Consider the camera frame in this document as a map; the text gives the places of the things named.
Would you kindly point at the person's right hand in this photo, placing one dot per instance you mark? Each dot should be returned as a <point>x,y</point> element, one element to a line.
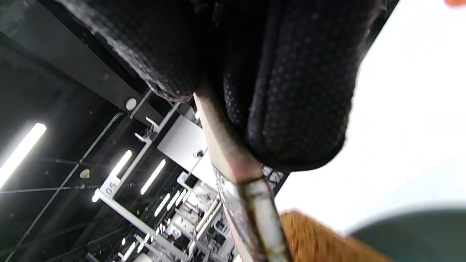
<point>298,91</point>

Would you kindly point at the wooden brush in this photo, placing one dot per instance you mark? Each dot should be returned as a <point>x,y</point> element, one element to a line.
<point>225,149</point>

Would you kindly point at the brown bread slice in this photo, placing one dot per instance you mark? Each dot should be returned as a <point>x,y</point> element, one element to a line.
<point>316,240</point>

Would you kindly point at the teal round plate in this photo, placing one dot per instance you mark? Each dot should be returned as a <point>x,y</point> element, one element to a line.
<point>418,236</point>

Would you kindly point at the white hanging panel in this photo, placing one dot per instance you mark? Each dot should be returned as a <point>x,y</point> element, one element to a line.
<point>182,142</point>

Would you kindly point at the long ceiling light tube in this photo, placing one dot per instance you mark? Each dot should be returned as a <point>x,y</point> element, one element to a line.
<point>153,176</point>
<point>22,153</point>
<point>121,162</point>

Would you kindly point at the orange plastic bowl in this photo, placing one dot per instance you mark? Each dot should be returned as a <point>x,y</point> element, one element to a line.
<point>457,2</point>

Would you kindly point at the white metal frame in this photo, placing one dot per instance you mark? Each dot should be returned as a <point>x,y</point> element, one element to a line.
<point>111,186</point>

